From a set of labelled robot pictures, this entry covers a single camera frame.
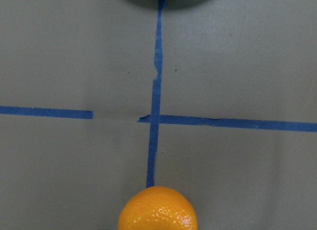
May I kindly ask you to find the orange fruit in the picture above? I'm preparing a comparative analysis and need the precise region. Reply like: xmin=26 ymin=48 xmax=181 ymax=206
xmin=117 ymin=186 xmax=198 ymax=230

